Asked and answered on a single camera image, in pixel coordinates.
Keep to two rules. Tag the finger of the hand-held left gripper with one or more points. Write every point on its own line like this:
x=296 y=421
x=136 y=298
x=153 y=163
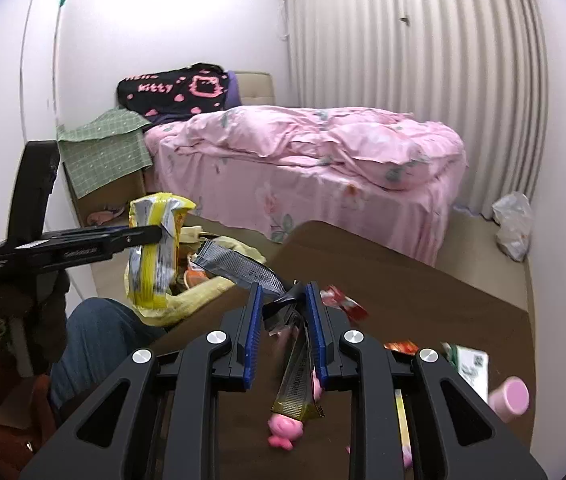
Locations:
x=138 y=239
x=118 y=230

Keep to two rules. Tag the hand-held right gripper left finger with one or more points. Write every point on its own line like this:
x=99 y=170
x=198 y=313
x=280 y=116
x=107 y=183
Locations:
x=252 y=340

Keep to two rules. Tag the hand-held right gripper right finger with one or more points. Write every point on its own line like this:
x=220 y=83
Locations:
x=315 y=330

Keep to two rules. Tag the yellow snack packet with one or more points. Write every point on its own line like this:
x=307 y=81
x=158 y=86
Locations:
x=150 y=270

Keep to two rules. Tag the orange snack packet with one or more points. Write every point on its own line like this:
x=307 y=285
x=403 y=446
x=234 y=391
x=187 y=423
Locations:
x=197 y=276

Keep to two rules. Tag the silver snack wrapper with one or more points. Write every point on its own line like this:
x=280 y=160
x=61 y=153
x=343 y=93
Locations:
x=243 y=267

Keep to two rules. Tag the red snack wrapper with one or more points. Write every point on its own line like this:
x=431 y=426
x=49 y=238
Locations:
x=345 y=305

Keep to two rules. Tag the green checked cloth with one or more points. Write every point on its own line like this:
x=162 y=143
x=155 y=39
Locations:
x=103 y=150

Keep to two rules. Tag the small red orange wrapper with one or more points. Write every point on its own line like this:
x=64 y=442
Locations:
x=403 y=346

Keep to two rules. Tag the pink caterpillar toy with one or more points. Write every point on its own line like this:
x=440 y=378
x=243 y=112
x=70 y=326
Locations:
x=283 y=427

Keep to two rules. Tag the person's leg in jeans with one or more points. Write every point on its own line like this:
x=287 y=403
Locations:
x=98 y=340

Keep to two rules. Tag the bed with pink floral sheet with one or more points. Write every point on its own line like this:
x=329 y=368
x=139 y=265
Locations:
x=313 y=210

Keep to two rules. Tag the yellow pink strip sachet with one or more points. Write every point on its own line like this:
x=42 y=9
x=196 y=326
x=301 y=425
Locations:
x=403 y=425

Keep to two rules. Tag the black Hello Kitty pillow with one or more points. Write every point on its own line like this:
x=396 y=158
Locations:
x=173 y=90

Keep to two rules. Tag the green white box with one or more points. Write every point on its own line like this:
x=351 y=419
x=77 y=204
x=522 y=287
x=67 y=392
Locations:
x=470 y=367

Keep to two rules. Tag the purple pillow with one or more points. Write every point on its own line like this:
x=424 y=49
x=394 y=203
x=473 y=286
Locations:
x=233 y=90

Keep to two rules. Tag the pink floral duvet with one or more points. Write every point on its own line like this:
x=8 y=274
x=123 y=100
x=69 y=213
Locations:
x=338 y=145

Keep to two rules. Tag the beige headboard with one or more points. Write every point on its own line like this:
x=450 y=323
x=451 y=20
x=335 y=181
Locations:
x=255 y=89

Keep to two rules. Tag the pink small cup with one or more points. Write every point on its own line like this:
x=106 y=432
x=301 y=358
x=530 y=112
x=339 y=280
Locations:
x=510 y=395

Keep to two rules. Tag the white plastic bag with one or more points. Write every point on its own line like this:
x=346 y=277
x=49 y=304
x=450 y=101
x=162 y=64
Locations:
x=513 y=225

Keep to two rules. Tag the cream pleated curtain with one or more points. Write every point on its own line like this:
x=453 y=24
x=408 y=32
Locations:
x=413 y=35

